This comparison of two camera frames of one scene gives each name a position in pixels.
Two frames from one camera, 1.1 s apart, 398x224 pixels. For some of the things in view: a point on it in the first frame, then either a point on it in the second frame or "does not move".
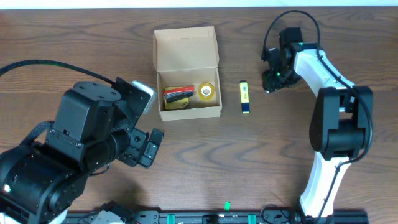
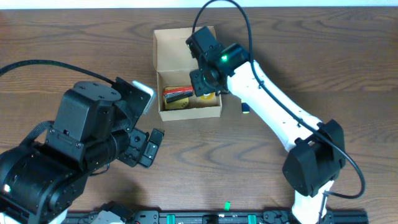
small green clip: [227, 206] does not move
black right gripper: [277, 81] → [199, 84]
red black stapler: [175, 94] does not move
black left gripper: [137, 149] does not move
